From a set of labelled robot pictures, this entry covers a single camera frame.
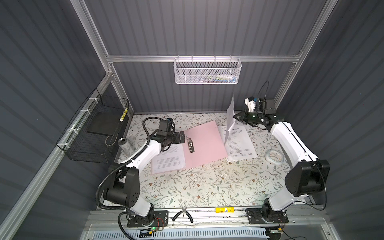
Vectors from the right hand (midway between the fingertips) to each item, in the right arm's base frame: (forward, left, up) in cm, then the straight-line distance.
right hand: (235, 117), depth 82 cm
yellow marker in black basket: (-3, +62, +2) cm, 62 cm away
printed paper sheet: (-12, +38, -26) cm, 47 cm away
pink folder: (-3, +17, -24) cm, 30 cm away
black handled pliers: (-41, +29, -26) cm, 56 cm away
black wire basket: (-14, +73, +2) cm, 74 cm away
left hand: (-4, +33, -13) cm, 36 cm away
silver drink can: (-10, +64, -12) cm, 66 cm away
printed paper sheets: (-2, -7, -27) cm, 28 cm away
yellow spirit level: (-41, +7, -25) cm, 49 cm away
